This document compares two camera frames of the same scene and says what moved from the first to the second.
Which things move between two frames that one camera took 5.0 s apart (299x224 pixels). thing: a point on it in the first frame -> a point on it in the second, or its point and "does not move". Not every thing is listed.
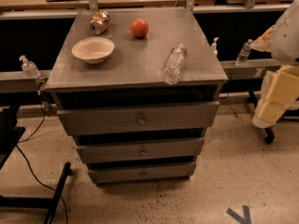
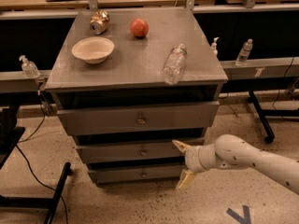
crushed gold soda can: x=100 y=21 does not move
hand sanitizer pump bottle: x=29 y=67 does not move
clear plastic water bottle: x=174 y=66 does not move
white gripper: x=287 y=39 -> x=192 y=160
